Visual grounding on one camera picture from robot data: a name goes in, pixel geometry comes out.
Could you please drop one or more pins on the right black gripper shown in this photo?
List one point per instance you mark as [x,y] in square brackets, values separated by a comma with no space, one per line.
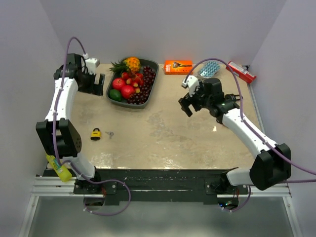
[184,103]

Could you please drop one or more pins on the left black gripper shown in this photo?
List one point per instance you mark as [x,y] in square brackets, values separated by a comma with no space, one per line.
[97,89]

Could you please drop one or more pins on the small silver key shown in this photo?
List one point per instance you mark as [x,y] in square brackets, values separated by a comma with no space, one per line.
[110,134]

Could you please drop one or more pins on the yellow padlock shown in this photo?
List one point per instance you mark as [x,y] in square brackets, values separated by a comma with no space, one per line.
[96,134]

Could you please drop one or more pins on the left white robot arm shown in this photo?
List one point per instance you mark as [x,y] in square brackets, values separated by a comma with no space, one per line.
[61,141]

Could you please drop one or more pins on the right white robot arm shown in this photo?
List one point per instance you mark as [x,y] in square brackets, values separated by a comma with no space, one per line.
[268,168]

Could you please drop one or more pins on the green avocado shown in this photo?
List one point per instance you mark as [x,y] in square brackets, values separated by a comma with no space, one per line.
[115,95]

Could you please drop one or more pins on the red apple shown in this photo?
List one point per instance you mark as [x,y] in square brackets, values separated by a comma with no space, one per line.
[118,83]

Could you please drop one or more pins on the red pomegranate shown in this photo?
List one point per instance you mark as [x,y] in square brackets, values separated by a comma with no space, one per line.
[127,91]

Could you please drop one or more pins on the small red cherries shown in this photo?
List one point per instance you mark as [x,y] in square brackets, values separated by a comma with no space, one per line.
[135,80]

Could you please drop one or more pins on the blue patterned sponge pack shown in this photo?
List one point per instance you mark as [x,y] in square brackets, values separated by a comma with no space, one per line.
[209,70]

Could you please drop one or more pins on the black padlock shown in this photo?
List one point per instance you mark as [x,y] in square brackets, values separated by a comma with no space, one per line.
[233,97]

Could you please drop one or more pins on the orange razor box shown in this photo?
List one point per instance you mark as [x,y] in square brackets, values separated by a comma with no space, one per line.
[177,67]

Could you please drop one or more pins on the toy pineapple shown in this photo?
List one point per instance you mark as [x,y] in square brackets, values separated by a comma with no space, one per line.
[129,65]

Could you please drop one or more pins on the purple grape bunch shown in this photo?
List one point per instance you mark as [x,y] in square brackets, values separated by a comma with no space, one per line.
[149,78]

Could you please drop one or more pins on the dark grey fruit tray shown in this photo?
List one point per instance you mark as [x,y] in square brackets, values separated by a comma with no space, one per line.
[124,102]

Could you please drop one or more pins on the red box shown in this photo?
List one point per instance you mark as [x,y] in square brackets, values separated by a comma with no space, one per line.
[241,72]

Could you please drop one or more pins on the yellow green bottle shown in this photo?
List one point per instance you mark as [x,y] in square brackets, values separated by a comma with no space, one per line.
[61,170]

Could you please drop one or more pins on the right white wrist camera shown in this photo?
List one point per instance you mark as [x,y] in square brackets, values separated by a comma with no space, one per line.
[191,83]

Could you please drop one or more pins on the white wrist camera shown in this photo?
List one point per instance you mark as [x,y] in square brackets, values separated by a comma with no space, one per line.
[90,64]
[191,83]

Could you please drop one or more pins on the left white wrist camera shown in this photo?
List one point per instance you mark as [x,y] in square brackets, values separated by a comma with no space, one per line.
[90,64]

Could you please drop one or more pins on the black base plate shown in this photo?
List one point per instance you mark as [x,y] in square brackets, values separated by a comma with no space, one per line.
[158,185]

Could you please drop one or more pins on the aluminium frame rail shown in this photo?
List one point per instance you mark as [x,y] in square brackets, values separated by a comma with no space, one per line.
[54,187]

